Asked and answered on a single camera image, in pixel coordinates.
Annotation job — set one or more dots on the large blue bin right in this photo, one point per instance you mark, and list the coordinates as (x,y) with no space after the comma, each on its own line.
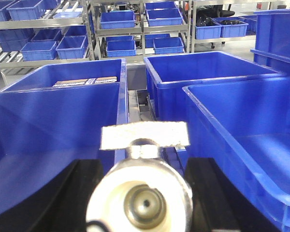
(245,127)

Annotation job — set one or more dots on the blue bin far right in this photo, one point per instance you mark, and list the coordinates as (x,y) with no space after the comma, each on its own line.
(272,46)

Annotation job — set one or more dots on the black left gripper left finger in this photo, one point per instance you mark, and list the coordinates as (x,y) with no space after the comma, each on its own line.
(59,206)

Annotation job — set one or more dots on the large blue bin middle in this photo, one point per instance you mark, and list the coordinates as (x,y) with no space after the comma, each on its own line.
(168,74)

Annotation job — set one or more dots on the large blue bin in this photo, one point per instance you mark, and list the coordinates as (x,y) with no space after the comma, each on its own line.
(44,128)
(245,127)
(168,74)

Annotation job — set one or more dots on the packaged items in bin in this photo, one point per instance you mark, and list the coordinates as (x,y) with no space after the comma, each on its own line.
(84,82)

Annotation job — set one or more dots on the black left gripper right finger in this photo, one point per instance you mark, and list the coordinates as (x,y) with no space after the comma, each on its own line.
(218,206)

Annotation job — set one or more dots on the metal flow rack shelf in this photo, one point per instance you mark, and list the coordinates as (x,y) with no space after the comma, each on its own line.
(94,51)

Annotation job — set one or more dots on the large blue bin left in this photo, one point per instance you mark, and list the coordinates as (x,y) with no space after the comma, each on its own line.
(44,128)

